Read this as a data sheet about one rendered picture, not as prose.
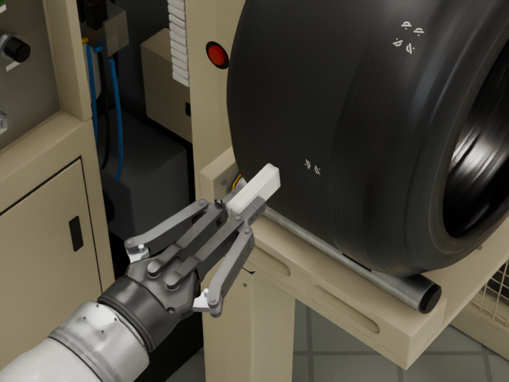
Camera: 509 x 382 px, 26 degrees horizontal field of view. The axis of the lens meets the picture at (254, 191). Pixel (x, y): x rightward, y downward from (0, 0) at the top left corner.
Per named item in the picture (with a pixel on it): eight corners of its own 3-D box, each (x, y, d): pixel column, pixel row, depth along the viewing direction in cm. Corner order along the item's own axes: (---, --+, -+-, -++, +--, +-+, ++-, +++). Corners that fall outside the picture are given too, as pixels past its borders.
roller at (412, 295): (242, 192, 167) (224, 196, 163) (251, 165, 165) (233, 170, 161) (435, 311, 151) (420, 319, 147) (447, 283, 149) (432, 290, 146)
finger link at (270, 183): (230, 208, 114) (235, 211, 114) (273, 165, 117) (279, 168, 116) (233, 225, 116) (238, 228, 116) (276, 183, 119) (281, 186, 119)
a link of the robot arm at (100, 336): (35, 320, 104) (80, 278, 107) (58, 367, 111) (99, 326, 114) (103, 373, 100) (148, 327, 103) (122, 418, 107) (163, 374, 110)
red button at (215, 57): (207, 61, 161) (207, 44, 159) (216, 54, 162) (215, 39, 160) (223, 69, 160) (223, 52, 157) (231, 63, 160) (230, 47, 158)
